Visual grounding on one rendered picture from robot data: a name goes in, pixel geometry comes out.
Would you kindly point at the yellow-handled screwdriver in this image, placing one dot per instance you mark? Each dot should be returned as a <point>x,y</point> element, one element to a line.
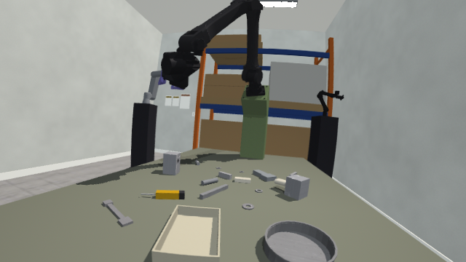
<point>166,194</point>

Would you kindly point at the beige open tray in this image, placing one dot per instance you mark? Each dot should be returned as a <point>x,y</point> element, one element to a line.
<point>190,231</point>

